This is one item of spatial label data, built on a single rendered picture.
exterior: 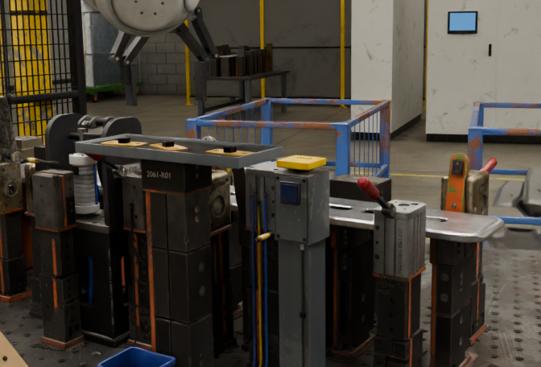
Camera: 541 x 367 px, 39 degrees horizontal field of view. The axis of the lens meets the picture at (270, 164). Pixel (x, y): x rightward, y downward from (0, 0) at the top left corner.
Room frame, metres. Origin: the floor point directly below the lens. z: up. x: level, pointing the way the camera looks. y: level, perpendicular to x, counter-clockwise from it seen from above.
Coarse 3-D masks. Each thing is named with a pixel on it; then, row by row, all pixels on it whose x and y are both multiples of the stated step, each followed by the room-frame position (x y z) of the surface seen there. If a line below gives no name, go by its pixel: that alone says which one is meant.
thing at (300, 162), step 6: (294, 156) 1.25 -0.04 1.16; (300, 156) 1.25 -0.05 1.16; (306, 156) 1.25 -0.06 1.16; (276, 162) 1.22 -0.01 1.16; (282, 162) 1.21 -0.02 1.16; (288, 162) 1.20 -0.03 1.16; (294, 162) 1.20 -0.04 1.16; (300, 162) 1.19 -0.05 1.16; (306, 162) 1.19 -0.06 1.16; (312, 162) 1.20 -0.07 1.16; (318, 162) 1.21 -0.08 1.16; (324, 162) 1.23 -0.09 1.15; (294, 168) 1.20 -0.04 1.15; (300, 168) 1.19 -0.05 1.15; (306, 168) 1.19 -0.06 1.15; (312, 168) 1.20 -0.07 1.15
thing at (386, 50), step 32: (352, 0) 9.53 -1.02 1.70; (384, 0) 9.39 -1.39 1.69; (416, 0) 10.94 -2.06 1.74; (352, 32) 9.52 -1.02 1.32; (384, 32) 9.39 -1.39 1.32; (416, 32) 10.99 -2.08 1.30; (352, 64) 9.52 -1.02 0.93; (384, 64) 9.39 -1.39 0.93; (416, 64) 11.04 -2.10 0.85; (352, 96) 9.52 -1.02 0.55; (384, 96) 9.39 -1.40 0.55; (416, 96) 11.09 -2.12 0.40; (352, 128) 9.52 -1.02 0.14
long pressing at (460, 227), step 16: (352, 208) 1.55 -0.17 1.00; (368, 208) 1.55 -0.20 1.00; (336, 224) 1.46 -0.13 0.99; (352, 224) 1.44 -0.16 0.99; (368, 224) 1.42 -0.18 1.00; (432, 224) 1.41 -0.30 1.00; (448, 224) 1.41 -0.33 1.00; (464, 224) 1.41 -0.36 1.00; (480, 224) 1.41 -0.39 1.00; (496, 224) 1.42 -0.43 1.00; (448, 240) 1.34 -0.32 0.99; (464, 240) 1.33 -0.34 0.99; (480, 240) 1.33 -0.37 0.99
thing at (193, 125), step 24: (192, 120) 3.68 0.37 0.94; (216, 120) 3.65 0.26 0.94; (240, 120) 4.37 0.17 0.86; (264, 120) 4.77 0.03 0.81; (360, 120) 3.73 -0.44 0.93; (384, 120) 4.47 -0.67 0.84; (264, 144) 4.77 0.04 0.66; (336, 144) 3.46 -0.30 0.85; (384, 144) 4.47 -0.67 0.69; (336, 168) 3.46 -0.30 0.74; (384, 168) 4.41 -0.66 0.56
